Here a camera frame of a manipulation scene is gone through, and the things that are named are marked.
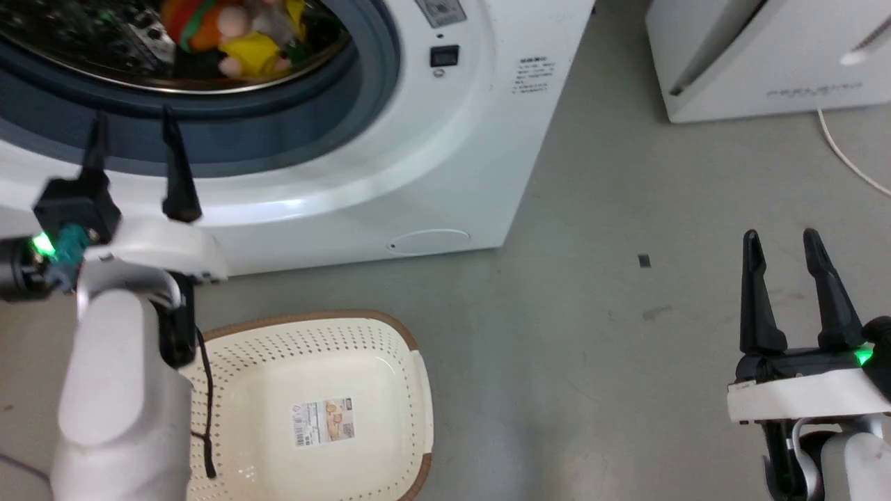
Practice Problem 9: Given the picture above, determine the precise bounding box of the cream perforated laundry basket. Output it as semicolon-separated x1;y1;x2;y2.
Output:
181;309;435;501

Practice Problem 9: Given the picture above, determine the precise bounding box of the white box appliance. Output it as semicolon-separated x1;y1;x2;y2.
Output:
643;0;891;125

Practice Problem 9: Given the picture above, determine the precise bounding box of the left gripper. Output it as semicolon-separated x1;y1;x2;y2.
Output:
0;103;230;301

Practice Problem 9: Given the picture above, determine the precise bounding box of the printed basket label sticker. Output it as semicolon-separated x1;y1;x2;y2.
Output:
290;397;356;449

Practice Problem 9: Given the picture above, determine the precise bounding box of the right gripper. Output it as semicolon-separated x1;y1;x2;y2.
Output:
726;227;891;424

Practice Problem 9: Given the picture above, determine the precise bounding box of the grey washer panel label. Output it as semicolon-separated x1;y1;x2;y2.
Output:
415;0;468;29

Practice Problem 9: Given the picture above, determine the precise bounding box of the yellow plush toy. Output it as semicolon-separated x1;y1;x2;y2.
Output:
219;0;307;79

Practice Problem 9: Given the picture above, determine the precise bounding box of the stainless steel washer drum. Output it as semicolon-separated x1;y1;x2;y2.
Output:
0;0;354;95

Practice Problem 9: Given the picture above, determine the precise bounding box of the white floor cable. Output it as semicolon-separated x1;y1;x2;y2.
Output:
817;107;891;198

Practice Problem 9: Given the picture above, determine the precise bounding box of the blue-grey rubber door gasket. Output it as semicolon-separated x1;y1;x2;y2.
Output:
0;0;402;179

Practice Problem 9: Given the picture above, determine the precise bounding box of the orange red green plush toy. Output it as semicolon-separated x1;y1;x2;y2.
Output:
160;0;241;54

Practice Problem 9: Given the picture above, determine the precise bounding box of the white front-load washing machine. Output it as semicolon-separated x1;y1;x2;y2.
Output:
0;0;597;278

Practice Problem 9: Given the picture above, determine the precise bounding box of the oval drain filter cover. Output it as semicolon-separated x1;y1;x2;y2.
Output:
388;229;472;255

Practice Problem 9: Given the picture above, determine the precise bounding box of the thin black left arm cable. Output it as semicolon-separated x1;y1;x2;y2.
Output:
194;326;218;481

